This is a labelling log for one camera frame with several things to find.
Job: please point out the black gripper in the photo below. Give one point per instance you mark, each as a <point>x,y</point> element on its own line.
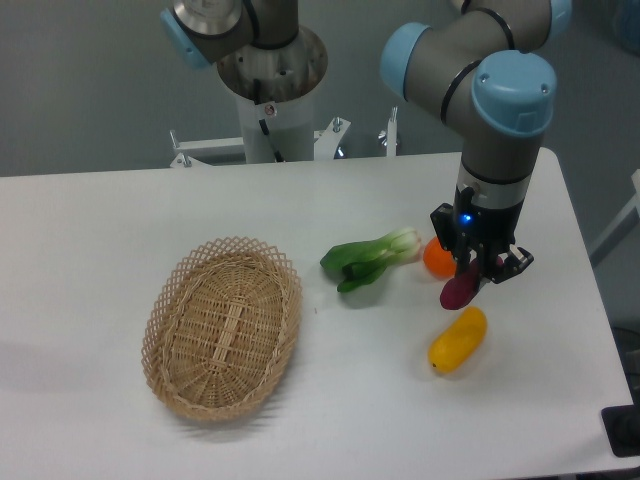
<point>471,229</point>

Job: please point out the purple sweet potato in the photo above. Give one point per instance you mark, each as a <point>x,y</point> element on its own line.
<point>458,293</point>

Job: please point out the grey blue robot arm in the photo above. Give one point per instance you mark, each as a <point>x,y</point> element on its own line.
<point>481,76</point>

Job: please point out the orange fruit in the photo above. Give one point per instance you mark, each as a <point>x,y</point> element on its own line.
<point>438,261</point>

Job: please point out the yellow mango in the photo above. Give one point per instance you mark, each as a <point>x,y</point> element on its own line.
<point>459,341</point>

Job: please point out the green bok choy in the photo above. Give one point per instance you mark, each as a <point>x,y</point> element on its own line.
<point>362,263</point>

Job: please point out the black box at table edge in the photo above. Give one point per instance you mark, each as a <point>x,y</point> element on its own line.
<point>622,428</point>

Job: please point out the woven wicker basket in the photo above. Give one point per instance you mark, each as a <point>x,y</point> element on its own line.
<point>223,329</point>

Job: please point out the white frame at right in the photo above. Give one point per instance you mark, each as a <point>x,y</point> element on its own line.
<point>618,228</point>

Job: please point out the white metal base frame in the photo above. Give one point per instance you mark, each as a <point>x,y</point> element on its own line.
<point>265,147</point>

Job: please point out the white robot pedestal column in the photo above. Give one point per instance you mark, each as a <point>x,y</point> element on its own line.
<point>277,86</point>

